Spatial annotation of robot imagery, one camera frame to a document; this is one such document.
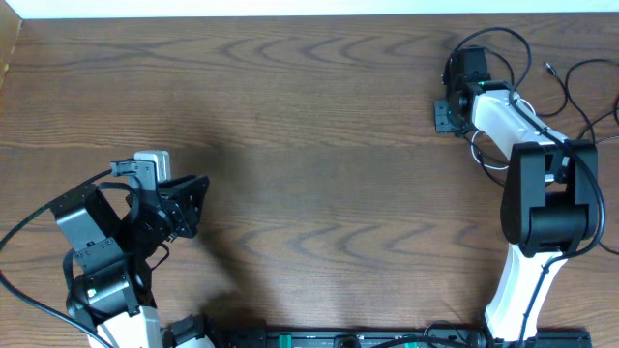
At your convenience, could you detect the black USB cable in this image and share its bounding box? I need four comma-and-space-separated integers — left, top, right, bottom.
534, 58, 619, 146
461, 132, 509, 188

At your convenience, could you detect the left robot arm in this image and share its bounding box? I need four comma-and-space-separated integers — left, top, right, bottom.
50, 152, 216, 347

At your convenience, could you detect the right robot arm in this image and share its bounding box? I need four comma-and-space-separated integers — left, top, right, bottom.
434, 46, 603, 347

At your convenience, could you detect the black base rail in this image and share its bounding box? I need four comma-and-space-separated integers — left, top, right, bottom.
163, 313, 594, 348

